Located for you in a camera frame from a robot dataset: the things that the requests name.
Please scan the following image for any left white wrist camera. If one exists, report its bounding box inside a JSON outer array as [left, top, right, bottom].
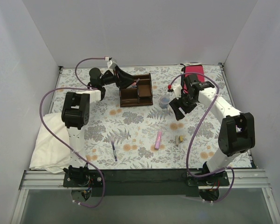
[[107, 59, 118, 70]]

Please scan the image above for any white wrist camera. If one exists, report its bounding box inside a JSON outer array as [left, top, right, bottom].
[[168, 84, 183, 99], [107, 59, 118, 70]]

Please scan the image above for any red cloth black trim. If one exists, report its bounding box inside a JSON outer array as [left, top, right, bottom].
[[181, 65, 205, 90]]

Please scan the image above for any pink highlighter marker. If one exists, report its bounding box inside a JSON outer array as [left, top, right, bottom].
[[154, 131, 162, 150]]

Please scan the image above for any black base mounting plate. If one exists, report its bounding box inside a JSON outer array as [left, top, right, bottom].
[[63, 168, 230, 197]]

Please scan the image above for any aluminium frame rail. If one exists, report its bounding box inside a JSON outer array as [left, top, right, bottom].
[[19, 169, 272, 190]]

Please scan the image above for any brown wooden desk organizer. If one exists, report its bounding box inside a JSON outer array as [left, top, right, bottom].
[[119, 73, 153, 107]]

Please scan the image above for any purple pen clear cap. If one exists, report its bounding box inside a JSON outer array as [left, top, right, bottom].
[[110, 138, 118, 161]]

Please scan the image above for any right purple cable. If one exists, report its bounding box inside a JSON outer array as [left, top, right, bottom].
[[169, 74, 236, 203]]

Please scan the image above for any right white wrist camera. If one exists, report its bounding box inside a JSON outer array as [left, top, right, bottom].
[[168, 84, 183, 99]]

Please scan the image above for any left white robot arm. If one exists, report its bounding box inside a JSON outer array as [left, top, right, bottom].
[[61, 65, 135, 167]]

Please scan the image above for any clear jar of paperclips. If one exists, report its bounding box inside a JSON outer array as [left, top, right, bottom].
[[159, 95, 170, 109]]

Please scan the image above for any floral patterned table mat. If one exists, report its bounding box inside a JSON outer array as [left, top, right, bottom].
[[44, 66, 252, 170]]

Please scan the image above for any metal staple strip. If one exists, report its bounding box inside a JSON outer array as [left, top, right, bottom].
[[175, 135, 180, 145]]

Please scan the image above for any white folded cloth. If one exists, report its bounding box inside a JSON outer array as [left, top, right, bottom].
[[29, 112, 70, 174]]

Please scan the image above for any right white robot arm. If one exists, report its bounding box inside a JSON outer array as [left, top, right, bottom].
[[168, 72, 255, 185]]

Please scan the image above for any pink capped white pen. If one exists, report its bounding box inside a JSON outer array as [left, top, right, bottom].
[[127, 79, 139, 89]]

